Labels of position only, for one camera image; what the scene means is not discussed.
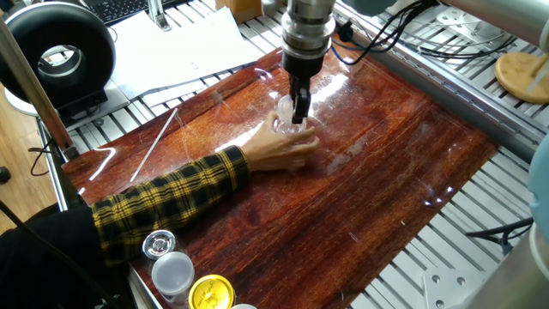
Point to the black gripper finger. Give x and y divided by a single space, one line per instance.
301 101

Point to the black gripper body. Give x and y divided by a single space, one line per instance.
302 68

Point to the frosted white jar lid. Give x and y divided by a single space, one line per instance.
284 107

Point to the small clear jar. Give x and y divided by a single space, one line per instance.
285 128

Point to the yellow black plaid-sleeved forearm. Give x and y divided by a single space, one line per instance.
171 199

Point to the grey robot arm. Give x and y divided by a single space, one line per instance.
306 26

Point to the jar with silver lid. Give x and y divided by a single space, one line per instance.
158 244

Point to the jar with gold lid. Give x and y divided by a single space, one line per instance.
211 294

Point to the jar with frosted lid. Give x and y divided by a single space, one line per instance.
173 272

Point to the bare person's hand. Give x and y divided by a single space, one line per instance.
274 150

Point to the brown cardboard box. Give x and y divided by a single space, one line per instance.
240 8

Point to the white paper sheet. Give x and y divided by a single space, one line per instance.
171 51
171 95

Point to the thin white rod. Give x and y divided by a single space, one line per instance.
154 143

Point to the silver mounting plate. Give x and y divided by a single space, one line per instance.
454 19

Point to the black keyboard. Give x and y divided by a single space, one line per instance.
124 8

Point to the white device base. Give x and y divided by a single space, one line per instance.
111 101

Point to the round wooden stand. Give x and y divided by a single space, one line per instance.
521 79

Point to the person's black garment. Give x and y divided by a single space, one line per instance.
43 266

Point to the small black floor object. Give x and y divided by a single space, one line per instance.
3 175

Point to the silver aluminium frame rail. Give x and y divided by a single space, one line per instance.
429 83

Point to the aluminium bracket post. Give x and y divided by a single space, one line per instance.
158 15

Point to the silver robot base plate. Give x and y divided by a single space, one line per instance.
446 287

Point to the aluminium frame strut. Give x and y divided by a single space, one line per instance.
38 90

